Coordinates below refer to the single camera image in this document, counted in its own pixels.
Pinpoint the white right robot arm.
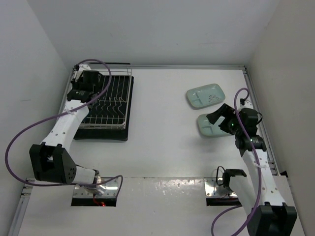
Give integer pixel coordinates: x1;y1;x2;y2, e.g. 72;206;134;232
206;101;297;236

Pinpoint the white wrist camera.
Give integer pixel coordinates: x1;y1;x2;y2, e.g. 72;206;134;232
74;63;91;73
240;98;253;109

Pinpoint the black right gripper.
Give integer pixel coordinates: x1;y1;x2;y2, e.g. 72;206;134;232
206;103;242;135

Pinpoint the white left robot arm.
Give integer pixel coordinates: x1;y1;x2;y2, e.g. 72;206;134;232
29;70;104;196

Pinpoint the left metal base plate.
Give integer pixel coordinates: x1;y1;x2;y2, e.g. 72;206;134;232
72;177;121;199

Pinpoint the metal base plate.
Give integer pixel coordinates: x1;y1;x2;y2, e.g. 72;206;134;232
72;177;121;199
204;177;238;199

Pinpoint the black drain tray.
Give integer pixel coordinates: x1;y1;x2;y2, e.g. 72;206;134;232
74;75;134;141

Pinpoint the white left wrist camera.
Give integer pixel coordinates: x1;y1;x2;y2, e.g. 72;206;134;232
74;63;91;73

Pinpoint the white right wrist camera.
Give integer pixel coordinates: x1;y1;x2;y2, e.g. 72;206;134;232
240;98;253;109

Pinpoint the white wire dish rack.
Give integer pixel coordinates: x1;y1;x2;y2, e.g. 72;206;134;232
79;68;133;130

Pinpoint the light green plate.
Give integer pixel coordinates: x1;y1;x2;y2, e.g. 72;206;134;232
186;84;225;109
197;114;231;138

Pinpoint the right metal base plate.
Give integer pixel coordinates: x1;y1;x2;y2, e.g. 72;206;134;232
204;177;238;199

